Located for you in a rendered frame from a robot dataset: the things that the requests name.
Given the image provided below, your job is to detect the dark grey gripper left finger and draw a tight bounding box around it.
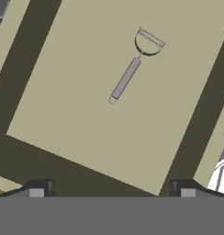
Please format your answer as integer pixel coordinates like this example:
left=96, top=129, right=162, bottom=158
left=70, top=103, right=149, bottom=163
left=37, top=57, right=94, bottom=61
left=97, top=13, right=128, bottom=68
left=3, top=178, right=56, bottom=198

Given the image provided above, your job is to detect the grey peeler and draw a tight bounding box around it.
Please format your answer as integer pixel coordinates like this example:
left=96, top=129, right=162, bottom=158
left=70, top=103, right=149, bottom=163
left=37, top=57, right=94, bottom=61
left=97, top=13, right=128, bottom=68
left=107, top=26, right=166, bottom=106

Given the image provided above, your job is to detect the white and grey round object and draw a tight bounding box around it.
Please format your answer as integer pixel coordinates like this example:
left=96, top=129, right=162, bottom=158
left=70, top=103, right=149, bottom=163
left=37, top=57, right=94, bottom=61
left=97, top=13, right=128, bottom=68
left=207, top=155, right=224, bottom=195

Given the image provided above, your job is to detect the open beige drawer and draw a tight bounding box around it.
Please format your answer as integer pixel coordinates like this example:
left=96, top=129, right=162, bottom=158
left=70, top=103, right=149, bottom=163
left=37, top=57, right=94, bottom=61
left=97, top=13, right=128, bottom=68
left=0, top=0, right=224, bottom=197

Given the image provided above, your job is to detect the grey appliance corner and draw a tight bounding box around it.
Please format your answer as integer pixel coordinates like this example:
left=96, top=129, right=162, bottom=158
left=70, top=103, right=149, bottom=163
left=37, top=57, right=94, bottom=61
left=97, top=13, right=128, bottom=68
left=0, top=0, right=11, bottom=20

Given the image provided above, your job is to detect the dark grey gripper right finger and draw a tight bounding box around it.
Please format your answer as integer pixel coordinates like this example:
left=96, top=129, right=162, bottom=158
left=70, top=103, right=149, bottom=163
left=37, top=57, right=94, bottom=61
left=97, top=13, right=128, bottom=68
left=169, top=178, right=224, bottom=198

